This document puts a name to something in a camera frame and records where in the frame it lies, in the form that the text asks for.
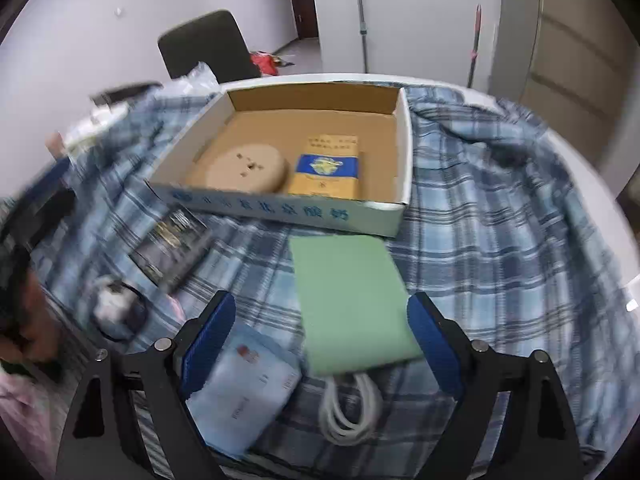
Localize dark chair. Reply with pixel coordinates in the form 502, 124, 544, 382
157, 10, 262, 82

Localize coiled white cable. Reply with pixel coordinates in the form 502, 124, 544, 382
319, 369, 383, 445

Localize red object on floor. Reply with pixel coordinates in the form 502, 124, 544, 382
249, 50, 297, 78

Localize white objects beside blanket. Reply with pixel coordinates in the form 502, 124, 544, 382
47, 82, 162, 158

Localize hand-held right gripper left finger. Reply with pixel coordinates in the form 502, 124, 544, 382
54, 290, 238, 480

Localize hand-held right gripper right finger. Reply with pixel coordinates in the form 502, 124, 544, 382
406, 291, 586, 480

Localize beige panelled door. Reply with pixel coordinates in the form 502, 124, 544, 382
519, 0, 628, 173

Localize dark printed packet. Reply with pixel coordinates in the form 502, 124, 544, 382
129, 206, 213, 293

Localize yellow and blue packet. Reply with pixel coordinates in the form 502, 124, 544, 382
287, 134, 363, 202

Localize person's left hand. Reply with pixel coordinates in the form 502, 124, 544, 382
0, 270, 63, 366

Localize clear plastic bag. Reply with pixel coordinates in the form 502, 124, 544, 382
169, 61, 222, 97

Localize black and white round object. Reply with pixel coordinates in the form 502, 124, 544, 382
92, 277, 149, 342

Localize green cloth sheet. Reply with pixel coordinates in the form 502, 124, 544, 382
289, 235, 425, 376

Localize cardboard box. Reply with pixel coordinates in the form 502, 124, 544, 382
145, 85, 415, 239

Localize red pole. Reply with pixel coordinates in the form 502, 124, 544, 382
466, 4, 484, 89

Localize blue plaid blanket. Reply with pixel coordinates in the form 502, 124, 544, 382
30, 82, 640, 480

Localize grey mop pole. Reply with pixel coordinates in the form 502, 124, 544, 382
350, 0, 372, 74

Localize round beige disc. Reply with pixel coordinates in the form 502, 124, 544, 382
187, 142, 291, 195

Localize light blue tissue pack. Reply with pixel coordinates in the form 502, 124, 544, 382
187, 319, 303, 458

